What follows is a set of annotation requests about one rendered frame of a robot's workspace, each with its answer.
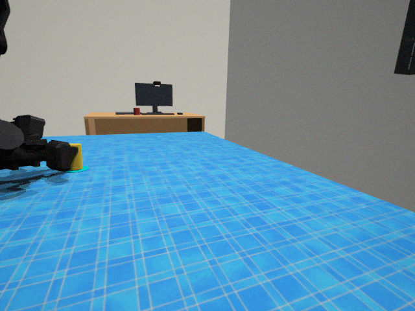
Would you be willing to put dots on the yellow cylinder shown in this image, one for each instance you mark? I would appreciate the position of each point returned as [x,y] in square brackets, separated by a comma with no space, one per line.
[76,159]

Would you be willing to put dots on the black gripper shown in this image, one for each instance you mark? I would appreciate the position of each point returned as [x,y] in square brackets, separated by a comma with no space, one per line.
[57,155]

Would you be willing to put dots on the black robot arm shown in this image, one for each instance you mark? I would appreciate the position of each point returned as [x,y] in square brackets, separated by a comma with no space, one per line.
[26,129]

